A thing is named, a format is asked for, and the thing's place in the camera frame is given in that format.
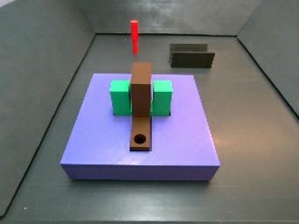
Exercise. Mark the purple base board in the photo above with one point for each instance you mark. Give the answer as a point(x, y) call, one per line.
point(183, 153)

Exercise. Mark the green block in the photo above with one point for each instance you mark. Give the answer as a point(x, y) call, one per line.
point(161, 100)

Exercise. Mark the red peg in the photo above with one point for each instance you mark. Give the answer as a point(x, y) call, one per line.
point(135, 35)

